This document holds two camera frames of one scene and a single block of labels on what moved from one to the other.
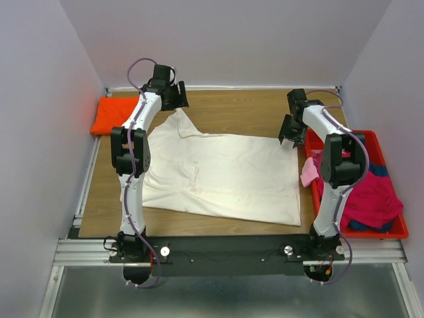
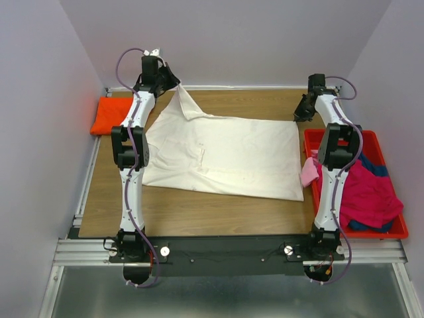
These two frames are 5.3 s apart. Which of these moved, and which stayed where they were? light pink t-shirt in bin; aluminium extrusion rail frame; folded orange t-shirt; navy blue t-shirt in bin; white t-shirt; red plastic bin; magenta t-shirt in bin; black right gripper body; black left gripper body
Moved: black right gripper body; black left gripper body; white t-shirt
Stayed: red plastic bin; light pink t-shirt in bin; aluminium extrusion rail frame; magenta t-shirt in bin; navy blue t-shirt in bin; folded orange t-shirt
